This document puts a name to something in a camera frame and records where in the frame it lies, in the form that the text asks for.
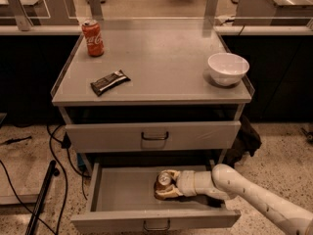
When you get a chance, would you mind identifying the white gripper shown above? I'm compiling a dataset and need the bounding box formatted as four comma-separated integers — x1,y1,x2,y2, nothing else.
155,169,197,200

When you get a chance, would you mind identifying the orange patterned soda can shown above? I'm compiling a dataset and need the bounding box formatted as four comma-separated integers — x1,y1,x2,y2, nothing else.
155,171,172,191

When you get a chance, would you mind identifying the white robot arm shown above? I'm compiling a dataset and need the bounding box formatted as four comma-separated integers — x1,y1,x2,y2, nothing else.
154,164,313,235

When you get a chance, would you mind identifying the open middle drawer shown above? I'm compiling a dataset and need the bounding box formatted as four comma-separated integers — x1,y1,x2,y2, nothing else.
71,164,241,234

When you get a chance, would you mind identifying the closed upper drawer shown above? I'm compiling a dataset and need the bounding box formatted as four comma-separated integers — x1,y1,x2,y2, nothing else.
66,121,241,153

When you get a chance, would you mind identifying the grey metal drawer cabinet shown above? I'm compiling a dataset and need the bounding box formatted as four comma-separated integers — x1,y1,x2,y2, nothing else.
50,18,255,235

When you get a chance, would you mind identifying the red coca-cola can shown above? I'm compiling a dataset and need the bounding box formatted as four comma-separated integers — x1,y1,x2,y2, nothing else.
81,19,105,57

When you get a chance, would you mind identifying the dark cloth behind cabinet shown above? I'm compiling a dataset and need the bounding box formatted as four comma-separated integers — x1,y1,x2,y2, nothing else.
223,116,261,166

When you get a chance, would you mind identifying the dark snack bar wrapper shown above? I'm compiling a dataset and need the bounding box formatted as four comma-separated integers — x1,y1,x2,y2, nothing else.
90,70,130,96

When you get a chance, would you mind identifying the black pole on floor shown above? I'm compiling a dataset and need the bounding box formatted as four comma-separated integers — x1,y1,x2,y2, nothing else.
25,161,58,235

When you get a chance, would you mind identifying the white bowl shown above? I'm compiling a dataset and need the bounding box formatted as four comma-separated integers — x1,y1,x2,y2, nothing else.
207,53,249,86

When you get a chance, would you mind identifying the grey desk right background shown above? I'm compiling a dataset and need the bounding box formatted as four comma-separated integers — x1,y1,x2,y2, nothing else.
233,0,313,25

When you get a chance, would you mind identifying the grey desk background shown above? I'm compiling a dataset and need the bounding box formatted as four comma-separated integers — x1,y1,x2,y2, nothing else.
233,0,313,25
0,0,78,26

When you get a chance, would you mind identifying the clear acrylic barrier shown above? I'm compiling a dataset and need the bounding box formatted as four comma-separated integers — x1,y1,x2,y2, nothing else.
0,0,313,32

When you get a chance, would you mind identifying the grey desk left background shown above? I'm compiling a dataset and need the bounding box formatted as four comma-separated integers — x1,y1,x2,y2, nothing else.
0,0,78,26

